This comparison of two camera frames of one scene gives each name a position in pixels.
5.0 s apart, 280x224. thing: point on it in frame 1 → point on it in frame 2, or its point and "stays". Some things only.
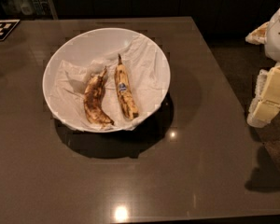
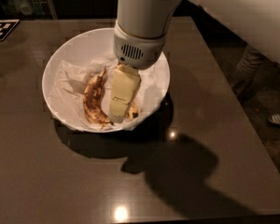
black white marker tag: (0, 29) stays
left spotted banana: (94, 100) stays
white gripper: (278, 36) → (136, 50)
